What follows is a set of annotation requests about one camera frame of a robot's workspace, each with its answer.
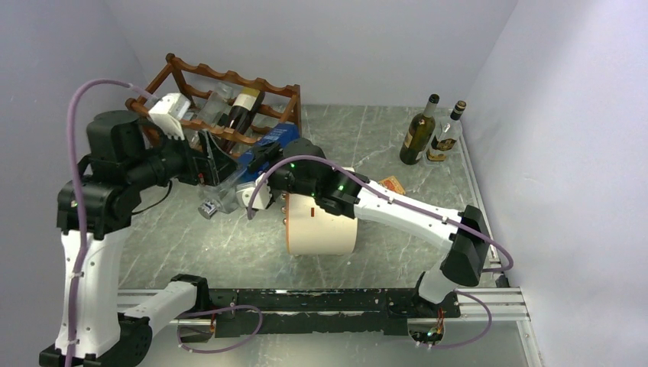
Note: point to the clear empty glass bottle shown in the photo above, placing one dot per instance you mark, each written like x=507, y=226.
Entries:
x=214, y=108

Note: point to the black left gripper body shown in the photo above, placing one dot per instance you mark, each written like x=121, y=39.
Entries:
x=175, y=159

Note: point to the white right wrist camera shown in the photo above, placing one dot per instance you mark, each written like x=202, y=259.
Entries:
x=255, y=193

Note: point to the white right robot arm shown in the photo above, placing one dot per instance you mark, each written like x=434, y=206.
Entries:
x=461, y=234

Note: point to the dark green wine bottle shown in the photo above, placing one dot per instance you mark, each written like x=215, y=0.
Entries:
x=419, y=133

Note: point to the orange patterned small card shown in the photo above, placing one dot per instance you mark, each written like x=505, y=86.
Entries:
x=393, y=184

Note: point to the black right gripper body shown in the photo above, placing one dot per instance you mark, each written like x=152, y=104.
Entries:
x=282, y=179

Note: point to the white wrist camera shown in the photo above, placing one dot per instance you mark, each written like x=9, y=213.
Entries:
x=255, y=193
x=167, y=114

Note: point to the dark bottle white label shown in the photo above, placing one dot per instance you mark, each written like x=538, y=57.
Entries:
x=244, y=109

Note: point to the aluminium frame rail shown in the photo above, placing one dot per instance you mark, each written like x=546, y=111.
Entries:
x=483, y=310

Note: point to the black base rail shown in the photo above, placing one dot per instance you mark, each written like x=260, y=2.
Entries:
x=238, y=312

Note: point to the white cylindrical container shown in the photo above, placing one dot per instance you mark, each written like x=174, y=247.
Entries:
x=310, y=230

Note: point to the blue boxed bottle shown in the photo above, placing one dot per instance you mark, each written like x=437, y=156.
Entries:
x=234, y=192

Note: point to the brown wooden wine rack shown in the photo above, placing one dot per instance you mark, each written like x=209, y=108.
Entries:
x=282, y=103

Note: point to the clear glass liquor bottle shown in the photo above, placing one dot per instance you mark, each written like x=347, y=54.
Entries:
x=446, y=134

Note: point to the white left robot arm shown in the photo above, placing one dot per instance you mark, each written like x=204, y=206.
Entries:
x=94, y=215

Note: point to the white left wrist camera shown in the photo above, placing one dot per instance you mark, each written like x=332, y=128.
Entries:
x=167, y=114

